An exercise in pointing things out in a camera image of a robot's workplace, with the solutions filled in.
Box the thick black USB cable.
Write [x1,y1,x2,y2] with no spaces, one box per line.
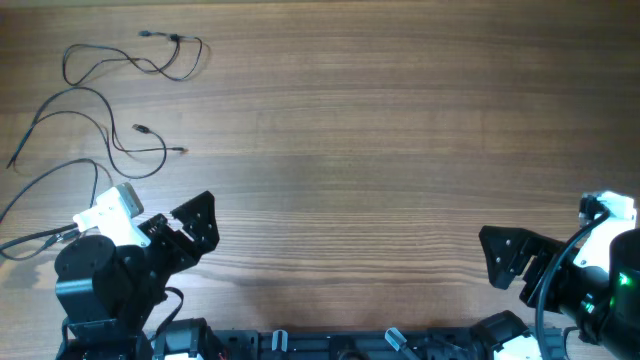
[0,123,169,225]

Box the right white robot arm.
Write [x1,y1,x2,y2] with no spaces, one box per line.
[479,226,639,359]

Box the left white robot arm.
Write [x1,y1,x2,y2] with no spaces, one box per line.
[55,191,225,359]

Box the left camera black cable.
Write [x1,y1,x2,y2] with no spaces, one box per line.
[0,223,84,262]

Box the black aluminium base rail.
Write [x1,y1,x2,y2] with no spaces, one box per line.
[149,319,566,360]

